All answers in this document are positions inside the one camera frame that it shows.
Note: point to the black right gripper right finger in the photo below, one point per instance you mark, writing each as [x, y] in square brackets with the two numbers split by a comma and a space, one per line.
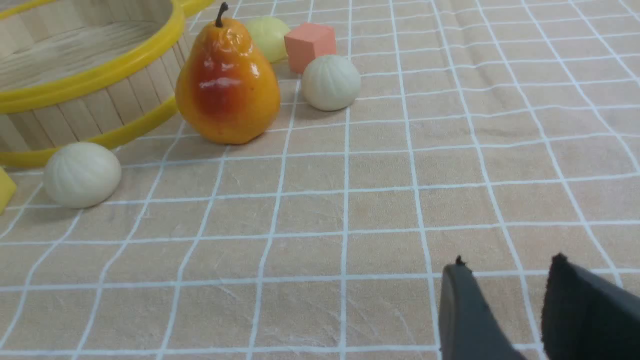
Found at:
[586, 317]

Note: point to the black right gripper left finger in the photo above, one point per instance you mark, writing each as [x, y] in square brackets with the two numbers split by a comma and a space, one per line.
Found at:
[468, 329]

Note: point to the white bun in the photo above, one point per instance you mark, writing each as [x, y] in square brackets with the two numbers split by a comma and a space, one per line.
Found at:
[330, 83]
[81, 175]

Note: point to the pale yellow bun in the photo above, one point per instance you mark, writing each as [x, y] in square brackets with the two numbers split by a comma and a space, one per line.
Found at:
[268, 34]

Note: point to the white bun front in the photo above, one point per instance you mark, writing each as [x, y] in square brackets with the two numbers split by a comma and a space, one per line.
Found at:
[81, 175]

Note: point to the bamboo steamer tray yellow rim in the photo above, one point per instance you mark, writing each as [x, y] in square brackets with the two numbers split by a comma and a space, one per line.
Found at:
[101, 71]

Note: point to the checked beige tablecloth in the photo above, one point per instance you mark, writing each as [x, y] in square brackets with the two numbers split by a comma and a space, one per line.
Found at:
[504, 131]

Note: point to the salmon pink cube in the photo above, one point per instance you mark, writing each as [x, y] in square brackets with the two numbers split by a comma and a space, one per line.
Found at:
[307, 42]

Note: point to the orange plastic pear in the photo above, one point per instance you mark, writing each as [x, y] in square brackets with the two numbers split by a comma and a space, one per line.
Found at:
[227, 90]

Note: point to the yellow cube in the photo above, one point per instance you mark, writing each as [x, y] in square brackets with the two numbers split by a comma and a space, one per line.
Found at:
[7, 189]

